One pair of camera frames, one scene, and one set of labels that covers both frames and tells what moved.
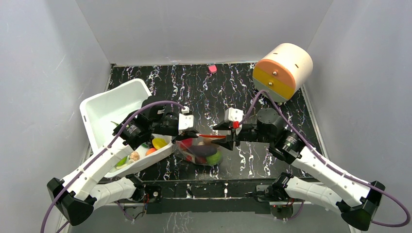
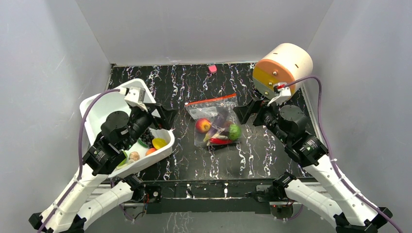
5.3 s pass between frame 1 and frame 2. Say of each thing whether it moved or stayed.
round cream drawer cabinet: stayed
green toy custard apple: moved
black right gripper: moved
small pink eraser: stayed
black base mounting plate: stayed
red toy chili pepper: moved
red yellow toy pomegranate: moved
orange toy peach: stayed
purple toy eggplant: moved
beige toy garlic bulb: stayed
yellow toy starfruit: stayed
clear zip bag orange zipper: moved
